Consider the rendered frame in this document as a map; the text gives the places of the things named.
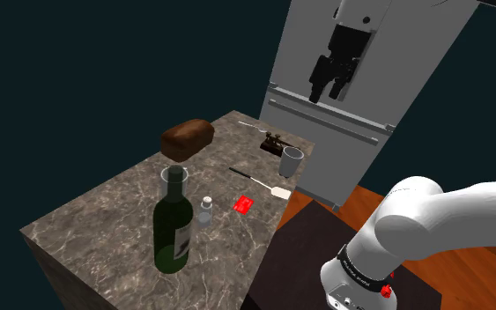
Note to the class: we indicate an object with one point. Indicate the clear salt shaker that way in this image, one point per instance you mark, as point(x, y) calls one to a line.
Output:
point(205, 214)

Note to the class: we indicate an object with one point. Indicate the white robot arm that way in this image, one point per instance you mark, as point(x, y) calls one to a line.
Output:
point(419, 219)

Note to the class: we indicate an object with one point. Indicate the silver fork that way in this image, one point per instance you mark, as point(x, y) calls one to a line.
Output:
point(252, 126)

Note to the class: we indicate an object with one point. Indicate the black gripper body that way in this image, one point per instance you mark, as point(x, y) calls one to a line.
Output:
point(347, 43)

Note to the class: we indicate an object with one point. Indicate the dark brown knobbed object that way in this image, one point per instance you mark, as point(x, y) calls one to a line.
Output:
point(272, 146)

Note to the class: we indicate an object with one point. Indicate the green wine bottle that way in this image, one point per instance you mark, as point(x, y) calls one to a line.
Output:
point(172, 232)

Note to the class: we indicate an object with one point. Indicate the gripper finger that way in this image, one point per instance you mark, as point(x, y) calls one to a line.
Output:
point(317, 79)
point(343, 81)

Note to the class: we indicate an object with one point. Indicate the clear drinking glass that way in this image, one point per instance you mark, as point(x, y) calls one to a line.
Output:
point(164, 183)

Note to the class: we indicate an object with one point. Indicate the grey refrigerator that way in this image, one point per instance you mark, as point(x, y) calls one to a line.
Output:
point(312, 141)

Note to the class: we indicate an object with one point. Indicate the brown bread loaf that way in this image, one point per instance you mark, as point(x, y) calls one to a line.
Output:
point(186, 138)

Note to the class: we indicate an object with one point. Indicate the dark robot stand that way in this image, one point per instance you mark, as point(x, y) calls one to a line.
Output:
point(299, 253)

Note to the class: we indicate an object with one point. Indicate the grey cup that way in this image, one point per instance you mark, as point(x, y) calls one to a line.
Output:
point(290, 162)

